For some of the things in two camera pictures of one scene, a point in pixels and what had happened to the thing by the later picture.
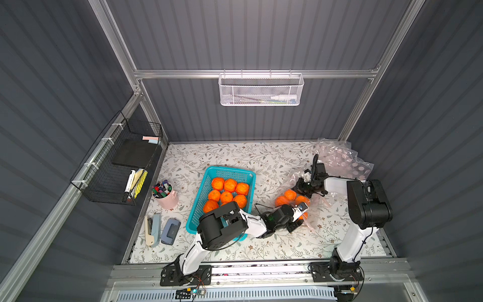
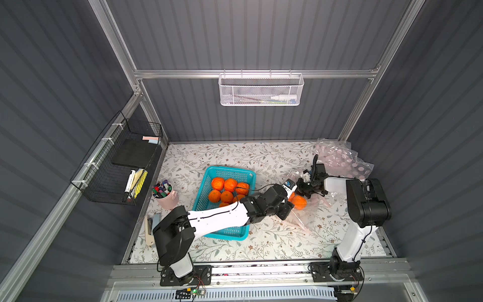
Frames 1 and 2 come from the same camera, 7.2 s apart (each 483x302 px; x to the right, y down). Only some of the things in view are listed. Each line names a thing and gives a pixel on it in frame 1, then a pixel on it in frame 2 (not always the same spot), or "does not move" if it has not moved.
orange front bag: x=243 y=188 does not move
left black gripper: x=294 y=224 -> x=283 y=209
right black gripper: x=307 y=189 does not move
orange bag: x=214 y=195 does not move
